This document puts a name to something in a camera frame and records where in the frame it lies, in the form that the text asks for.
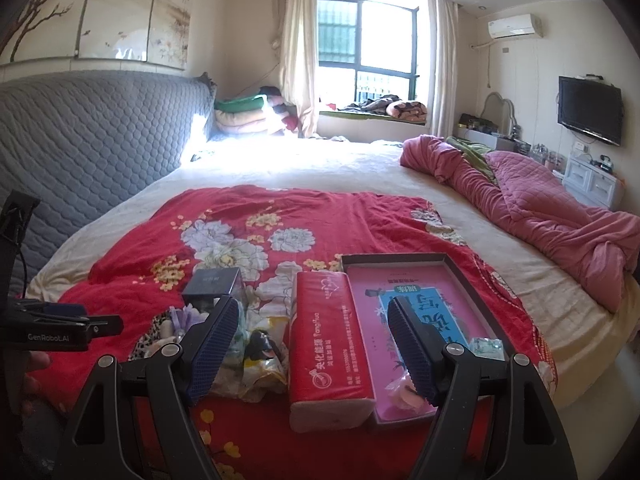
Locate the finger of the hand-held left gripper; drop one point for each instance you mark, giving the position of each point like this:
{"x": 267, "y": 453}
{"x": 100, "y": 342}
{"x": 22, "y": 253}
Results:
{"x": 102, "y": 325}

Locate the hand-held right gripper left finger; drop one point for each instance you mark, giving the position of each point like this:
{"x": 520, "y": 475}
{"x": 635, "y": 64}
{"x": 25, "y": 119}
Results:
{"x": 215, "y": 347}

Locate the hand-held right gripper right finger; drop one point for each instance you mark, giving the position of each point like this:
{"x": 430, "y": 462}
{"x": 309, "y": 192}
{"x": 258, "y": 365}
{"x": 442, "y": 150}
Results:
{"x": 411, "y": 347}

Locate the green sponge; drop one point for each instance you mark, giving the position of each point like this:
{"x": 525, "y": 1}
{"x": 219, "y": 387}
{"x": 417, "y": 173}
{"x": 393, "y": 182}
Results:
{"x": 245, "y": 330}

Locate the yellow white snack packet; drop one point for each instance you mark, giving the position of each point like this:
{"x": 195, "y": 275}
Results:
{"x": 262, "y": 360}

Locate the dark glossy box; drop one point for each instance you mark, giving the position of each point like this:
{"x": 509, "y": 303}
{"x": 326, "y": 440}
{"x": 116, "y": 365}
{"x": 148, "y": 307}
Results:
{"x": 212, "y": 282}

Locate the cardboard box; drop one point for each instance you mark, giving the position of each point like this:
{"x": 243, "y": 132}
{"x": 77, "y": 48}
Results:
{"x": 440, "y": 270}

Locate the red tissue pack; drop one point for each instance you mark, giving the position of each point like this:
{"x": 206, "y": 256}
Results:
{"x": 325, "y": 340}

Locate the person's left hand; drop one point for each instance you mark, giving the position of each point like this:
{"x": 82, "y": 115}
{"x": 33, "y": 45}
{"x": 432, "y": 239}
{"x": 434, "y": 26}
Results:
{"x": 22, "y": 380}

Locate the purple hair accessory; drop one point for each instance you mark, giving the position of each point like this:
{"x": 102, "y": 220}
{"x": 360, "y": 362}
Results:
{"x": 187, "y": 316}

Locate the pink puff in clear bag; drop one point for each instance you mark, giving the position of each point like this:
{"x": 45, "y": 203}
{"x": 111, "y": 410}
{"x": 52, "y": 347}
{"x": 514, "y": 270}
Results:
{"x": 402, "y": 392}

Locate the leopard print cloth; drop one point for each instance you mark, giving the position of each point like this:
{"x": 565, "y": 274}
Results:
{"x": 150, "y": 335}

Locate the pink book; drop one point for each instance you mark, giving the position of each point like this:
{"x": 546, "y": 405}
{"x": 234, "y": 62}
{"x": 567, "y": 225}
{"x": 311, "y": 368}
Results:
{"x": 370, "y": 310}

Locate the small green white packet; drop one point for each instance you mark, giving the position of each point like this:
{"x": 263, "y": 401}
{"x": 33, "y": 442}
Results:
{"x": 485, "y": 349}

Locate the red floral blanket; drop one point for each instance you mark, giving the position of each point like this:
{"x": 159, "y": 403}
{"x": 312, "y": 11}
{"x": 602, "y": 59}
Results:
{"x": 210, "y": 240}

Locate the grey quilted headboard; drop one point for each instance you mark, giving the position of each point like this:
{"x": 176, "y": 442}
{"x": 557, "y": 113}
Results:
{"x": 90, "y": 140}

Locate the pink quilt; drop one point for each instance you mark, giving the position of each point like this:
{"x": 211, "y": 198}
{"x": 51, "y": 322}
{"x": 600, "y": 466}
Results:
{"x": 540, "y": 200}

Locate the green cloth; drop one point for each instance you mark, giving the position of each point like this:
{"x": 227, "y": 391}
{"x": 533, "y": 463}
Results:
{"x": 475, "y": 155}

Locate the bed with cream sheet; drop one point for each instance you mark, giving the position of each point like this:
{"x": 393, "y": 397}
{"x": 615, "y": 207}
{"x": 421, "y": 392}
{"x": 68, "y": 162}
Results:
{"x": 310, "y": 165}

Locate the dressing table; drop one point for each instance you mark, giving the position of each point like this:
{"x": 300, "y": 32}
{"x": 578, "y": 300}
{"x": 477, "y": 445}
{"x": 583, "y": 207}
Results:
{"x": 485, "y": 137}

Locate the cream folded blanket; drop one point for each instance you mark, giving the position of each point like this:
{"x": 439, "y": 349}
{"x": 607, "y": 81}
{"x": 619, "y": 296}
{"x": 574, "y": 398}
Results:
{"x": 250, "y": 125}

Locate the window seat mat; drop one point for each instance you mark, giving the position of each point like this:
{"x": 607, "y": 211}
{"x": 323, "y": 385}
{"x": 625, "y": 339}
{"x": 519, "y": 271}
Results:
{"x": 360, "y": 116}

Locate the floral cushion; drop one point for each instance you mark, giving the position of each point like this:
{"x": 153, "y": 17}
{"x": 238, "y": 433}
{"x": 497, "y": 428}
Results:
{"x": 407, "y": 110}

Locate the green folded blanket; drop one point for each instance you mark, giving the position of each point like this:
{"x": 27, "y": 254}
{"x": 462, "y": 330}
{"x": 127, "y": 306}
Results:
{"x": 240, "y": 104}

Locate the white drawer cabinet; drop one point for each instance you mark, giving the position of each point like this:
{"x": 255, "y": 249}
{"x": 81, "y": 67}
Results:
{"x": 592, "y": 180}

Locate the vanity mirror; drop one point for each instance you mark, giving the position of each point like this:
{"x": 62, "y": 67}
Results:
{"x": 499, "y": 110}

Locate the cream curtain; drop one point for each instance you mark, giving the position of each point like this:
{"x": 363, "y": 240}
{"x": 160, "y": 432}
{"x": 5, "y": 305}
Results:
{"x": 441, "y": 70}
{"x": 299, "y": 60}

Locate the black television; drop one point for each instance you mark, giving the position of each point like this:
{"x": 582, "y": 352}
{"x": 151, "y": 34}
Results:
{"x": 590, "y": 110}

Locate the window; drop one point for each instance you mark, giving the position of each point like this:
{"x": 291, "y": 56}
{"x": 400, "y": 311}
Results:
{"x": 370, "y": 50}

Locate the white air conditioner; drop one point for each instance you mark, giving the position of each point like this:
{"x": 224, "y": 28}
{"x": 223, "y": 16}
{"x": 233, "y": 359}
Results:
{"x": 515, "y": 26}

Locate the floral wall painting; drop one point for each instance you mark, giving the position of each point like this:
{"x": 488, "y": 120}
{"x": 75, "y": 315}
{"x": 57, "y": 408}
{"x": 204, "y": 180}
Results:
{"x": 100, "y": 10}

